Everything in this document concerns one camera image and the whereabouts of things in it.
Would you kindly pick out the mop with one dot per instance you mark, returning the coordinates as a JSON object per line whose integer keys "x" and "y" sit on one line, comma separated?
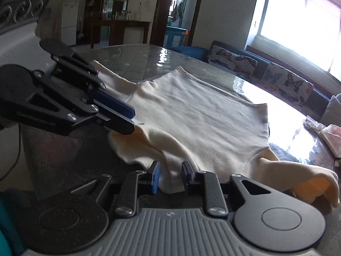
{"x": 80, "y": 33}

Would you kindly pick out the white refrigerator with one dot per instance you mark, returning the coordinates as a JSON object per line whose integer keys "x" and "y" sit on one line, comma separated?
{"x": 69, "y": 22}

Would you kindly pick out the hanging grey towel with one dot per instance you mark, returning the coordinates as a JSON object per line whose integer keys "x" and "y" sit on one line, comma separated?
{"x": 178, "y": 12}

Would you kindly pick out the butterfly print cushion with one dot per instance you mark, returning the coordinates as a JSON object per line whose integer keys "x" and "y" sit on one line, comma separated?
{"x": 287, "y": 82}
{"x": 231, "y": 60}

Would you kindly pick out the teal clothing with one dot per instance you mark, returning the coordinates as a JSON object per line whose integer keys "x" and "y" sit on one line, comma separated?
{"x": 8, "y": 224}

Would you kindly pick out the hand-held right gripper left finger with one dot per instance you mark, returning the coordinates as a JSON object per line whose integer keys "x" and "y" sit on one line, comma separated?
{"x": 155, "y": 180}

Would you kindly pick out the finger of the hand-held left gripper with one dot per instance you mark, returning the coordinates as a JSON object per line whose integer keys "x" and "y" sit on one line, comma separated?
{"x": 80, "y": 112}
{"x": 112, "y": 101}

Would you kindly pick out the dark wooden door frame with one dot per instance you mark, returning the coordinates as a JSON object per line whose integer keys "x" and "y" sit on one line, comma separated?
{"x": 159, "y": 13}

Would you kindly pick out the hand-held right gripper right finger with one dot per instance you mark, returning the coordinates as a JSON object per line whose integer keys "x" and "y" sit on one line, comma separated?
{"x": 186, "y": 177}

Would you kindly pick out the crumpled white tissue pack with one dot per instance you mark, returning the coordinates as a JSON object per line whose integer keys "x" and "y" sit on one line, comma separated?
{"x": 331, "y": 137}

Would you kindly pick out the dark wooden console table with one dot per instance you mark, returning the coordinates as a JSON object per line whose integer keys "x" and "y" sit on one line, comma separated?
{"x": 133, "y": 28}

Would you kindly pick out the glass jar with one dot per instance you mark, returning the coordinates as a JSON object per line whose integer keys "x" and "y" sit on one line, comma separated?
{"x": 129, "y": 14}
{"x": 116, "y": 15}

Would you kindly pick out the dark wooden display cabinet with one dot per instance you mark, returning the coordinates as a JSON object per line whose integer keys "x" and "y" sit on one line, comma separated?
{"x": 92, "y": 8}

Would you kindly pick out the white crumpled cloth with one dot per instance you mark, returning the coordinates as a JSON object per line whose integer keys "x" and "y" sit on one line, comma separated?
{"x": 311, "y": 122}

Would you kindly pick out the blue cabinet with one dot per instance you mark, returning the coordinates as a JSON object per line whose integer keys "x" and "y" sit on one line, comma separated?
{"x": 173, "y": 36}

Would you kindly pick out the blue sofa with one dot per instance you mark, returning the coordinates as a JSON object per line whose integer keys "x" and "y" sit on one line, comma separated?
{"x": 186, "y": 51}

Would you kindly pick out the grey pillow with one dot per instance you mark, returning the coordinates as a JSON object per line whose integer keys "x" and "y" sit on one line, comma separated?
{"x": 333, "y": 110}

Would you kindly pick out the cream long sleeve shirt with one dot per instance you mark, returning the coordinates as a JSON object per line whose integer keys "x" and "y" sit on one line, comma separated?
{"x": 199, "y": 112}

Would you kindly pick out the window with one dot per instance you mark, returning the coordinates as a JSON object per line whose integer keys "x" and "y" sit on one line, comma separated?
{"x": 290, "y": 13}

